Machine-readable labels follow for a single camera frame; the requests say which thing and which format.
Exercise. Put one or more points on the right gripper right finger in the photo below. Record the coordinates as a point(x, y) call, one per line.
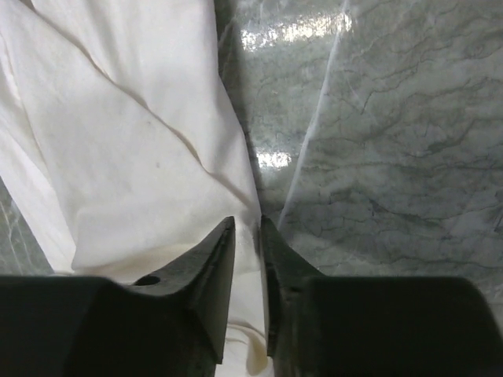
point(318, 325)

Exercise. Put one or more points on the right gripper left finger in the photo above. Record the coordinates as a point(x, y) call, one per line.
point(171, 322)

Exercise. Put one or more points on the white t-shirt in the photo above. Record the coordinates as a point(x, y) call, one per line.
point(121, 148)

